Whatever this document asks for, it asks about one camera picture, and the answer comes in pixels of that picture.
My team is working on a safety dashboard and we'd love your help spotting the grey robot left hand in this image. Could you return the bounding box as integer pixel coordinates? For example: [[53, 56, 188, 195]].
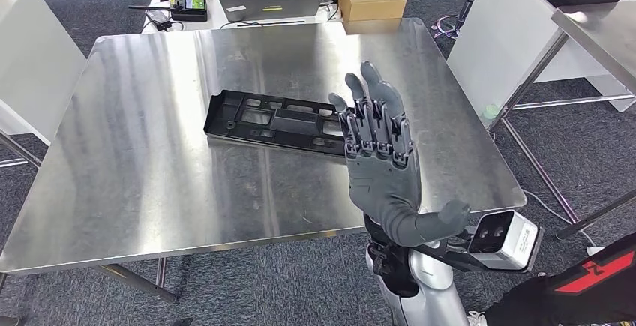
[[328, 60, 472, 248]]

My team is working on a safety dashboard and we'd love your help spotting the black plastic plate frame part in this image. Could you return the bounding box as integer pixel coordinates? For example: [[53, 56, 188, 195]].
[[203, 89, 349, 157]]

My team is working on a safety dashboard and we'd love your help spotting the stainless steel workbench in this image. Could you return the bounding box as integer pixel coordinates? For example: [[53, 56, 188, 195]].
[[0, 17, 528, 326]]

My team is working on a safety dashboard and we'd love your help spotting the grey laptop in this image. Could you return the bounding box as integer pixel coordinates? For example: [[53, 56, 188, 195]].
[[217, 0, 326, 22]]

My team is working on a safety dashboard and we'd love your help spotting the black remote controller with screen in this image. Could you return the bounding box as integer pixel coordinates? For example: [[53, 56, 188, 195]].
[[127, 0, 217, 22]]

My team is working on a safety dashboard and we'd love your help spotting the black power adapter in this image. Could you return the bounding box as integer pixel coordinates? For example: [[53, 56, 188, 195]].
[[145, 10, 175, 31]]

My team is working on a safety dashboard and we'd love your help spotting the white panel desk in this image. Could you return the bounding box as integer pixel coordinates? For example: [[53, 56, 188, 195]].
[[0, 0, 88, 147], [447, 0, 636, 129]]

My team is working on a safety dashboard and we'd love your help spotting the person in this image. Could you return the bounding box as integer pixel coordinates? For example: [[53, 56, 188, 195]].
[[466, 232, 636, 326]]

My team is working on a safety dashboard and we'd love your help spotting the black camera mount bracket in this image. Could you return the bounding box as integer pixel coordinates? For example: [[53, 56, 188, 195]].
[[412, 234, 545, 275]]

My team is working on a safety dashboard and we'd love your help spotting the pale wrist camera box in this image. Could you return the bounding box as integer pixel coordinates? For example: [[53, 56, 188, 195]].
[[466, 209, 545, 273]]

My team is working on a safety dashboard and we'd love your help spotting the white power cable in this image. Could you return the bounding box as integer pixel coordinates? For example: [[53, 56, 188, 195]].
[[521, 190, 605, 258]]

